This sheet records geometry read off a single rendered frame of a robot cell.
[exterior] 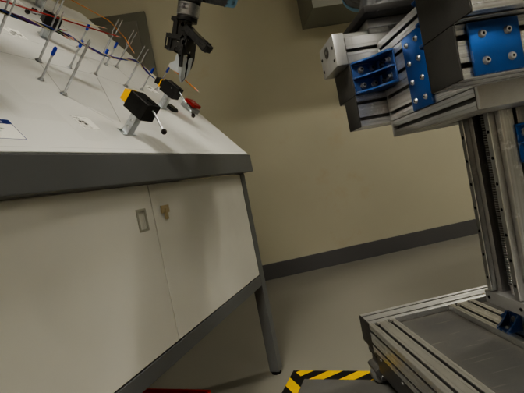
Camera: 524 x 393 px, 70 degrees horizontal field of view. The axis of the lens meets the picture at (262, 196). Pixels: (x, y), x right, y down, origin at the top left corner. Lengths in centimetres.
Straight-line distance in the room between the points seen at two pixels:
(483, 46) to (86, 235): 78
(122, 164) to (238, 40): 237
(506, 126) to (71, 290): 96
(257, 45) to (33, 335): 270
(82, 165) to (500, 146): 89
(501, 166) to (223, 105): 228
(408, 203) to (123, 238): 267
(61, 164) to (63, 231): 12
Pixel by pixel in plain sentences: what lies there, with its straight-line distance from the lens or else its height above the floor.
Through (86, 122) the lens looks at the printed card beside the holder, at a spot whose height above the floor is 95.
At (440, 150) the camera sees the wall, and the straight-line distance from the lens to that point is 341.
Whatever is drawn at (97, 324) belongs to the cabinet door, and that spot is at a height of 54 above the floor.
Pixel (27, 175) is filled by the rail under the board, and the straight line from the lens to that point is 70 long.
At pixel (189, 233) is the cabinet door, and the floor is 65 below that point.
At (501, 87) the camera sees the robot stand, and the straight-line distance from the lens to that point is 86.
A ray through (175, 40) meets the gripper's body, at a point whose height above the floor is 128.
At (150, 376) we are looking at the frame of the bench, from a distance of 94.
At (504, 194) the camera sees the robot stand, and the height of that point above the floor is 61.
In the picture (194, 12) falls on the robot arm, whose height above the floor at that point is 135.
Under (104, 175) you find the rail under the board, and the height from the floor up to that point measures 82.
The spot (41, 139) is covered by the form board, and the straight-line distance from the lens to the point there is 78.
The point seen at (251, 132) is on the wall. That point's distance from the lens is 294.
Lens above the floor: 75
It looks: 2 degrees down
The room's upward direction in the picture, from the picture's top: 11 degrees counter-clockwise
